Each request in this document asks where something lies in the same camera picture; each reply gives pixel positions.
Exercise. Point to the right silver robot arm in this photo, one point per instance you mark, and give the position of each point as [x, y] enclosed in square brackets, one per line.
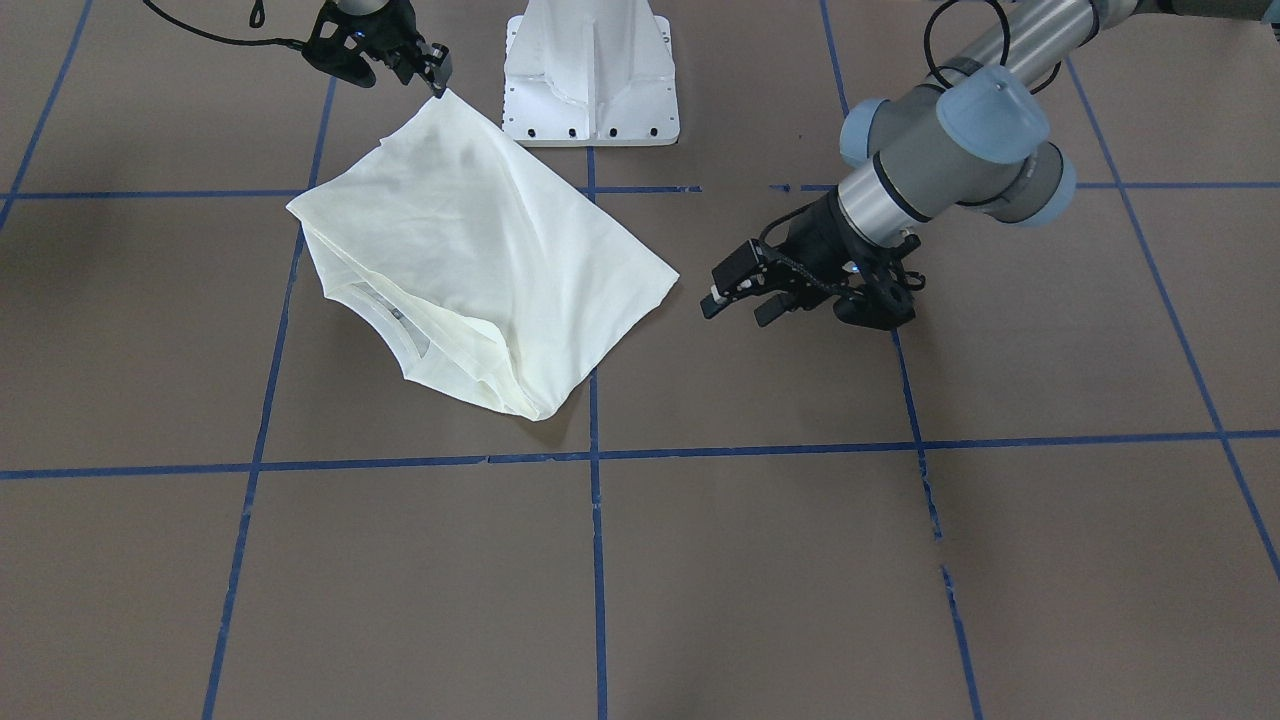
[387, 32]

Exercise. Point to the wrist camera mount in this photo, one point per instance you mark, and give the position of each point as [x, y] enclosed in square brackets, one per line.
[884, 299]
[333, 46]

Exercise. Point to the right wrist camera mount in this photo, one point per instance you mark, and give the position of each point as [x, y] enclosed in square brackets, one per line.
[333, 46]

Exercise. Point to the cream long-sleeve cat shirt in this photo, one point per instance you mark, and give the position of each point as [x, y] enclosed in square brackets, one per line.
[489, 277]

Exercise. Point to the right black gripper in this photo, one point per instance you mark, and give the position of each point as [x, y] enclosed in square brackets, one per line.
[392, 33]

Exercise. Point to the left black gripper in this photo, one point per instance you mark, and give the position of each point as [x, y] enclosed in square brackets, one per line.
[812, 240]

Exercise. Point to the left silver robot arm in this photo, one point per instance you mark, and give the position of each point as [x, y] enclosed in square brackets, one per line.
[971, 135]

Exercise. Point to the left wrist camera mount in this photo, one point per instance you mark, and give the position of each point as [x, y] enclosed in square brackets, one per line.
[884, 299]

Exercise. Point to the white camera mast base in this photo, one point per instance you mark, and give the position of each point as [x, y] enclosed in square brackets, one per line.
[590, 73]

